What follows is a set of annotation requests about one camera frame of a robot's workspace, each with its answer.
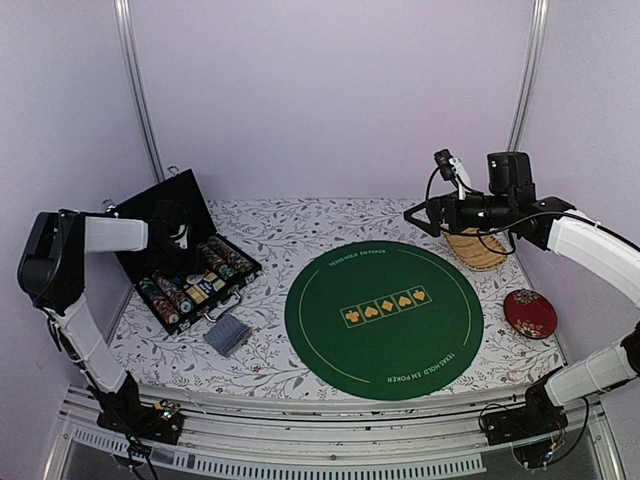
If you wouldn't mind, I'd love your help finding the aluminium front rail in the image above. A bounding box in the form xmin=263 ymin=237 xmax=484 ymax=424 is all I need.
xmin=44 ymin=384 xmax=621 ymax=480

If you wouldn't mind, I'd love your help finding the poker chip row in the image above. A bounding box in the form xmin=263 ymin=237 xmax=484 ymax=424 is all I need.
xmin=197 ymin=236 xmax=252 ymax=280
xmin=139 ymin=278 xmax=180 ymax=325
xmin=152 ymin=272 xmax=194 ymax=314

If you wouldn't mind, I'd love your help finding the left aluminium frame post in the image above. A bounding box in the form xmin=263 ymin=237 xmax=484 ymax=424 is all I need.
xmin=113 ymin=0 xmax=165 ymax=183

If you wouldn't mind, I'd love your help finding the poker chip row left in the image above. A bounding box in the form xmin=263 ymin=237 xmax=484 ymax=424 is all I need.
xmin=139 ymin=278 xmax=180 ymax=325

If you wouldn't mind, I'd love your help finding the black poker chip case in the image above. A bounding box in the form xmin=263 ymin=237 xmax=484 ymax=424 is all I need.
xmin=114 ymin=170 xmax=262 ymax=334

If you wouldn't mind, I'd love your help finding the red floral round box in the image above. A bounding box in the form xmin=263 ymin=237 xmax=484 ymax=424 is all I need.
xmin=503 ymin=289 xmax=558 ymax=339

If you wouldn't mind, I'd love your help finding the poker chip row middle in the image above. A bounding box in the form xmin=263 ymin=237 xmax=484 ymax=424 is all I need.
xmin=152 ymin=272 xmax=194 ymax=314

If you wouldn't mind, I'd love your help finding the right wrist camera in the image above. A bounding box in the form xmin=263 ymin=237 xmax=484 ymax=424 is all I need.
xmin=434 ymin=149 xmax=471 ymax=191

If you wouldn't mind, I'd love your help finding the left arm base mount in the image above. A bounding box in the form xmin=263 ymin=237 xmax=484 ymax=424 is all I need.
xmin=97 ymin=397 xmax=185 ymax=445

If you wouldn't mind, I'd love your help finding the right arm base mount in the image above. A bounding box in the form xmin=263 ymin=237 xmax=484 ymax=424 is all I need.
xmin=478 ymin=400 xmax=568 ymax=446

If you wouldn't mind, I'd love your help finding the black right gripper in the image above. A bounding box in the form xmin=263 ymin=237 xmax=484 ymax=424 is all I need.
xmin=404 ymin=190 xmax=515 ymax=238

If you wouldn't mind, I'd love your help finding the grey card stack holder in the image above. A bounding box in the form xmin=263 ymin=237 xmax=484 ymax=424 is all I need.
xmin=204 ymin=314 xmax=252 ymax=357

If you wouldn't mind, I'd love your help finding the aluminium frame post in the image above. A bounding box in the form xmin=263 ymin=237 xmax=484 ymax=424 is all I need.
xmin=507 ymin=0 xmax=549 ymax=151
xmin=113 ymin=0 xmax=165 ymax=183

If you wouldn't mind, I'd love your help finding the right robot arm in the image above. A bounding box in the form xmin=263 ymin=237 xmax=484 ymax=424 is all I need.
xmin=403 ymin=150 xmax=639 ymax=436

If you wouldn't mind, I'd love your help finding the blue playing card deck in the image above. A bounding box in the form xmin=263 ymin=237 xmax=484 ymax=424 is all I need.
xmin=185 ymin=272 xmax=226 ymax=304

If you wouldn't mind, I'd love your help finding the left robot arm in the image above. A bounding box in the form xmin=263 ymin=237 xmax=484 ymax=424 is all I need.
xmin=17 ymin=200 xmax=199 ymax=394

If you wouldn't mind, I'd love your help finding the floral patterned tablecloth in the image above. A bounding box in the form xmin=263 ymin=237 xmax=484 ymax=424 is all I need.
xmin=110 ymin=199 xmax=564 ymax=401

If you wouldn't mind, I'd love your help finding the round green poker mat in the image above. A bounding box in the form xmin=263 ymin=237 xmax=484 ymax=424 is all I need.
xmin=284 ymin=241 xmax=484 ymax=401

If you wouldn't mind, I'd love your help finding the right aluminium frame post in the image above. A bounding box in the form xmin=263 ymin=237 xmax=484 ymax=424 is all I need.
xmin=507 ymin=0 xmax=549 ymax=151

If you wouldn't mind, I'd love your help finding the poker chip row right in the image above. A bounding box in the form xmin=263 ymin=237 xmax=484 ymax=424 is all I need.
xmin=197 ymin=236 xmax=252 ymax=280

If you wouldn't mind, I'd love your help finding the round woven bamboo tray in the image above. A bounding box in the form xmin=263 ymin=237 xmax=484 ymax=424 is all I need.
xmin=441 ymin=228 xmax=514 ymax=271

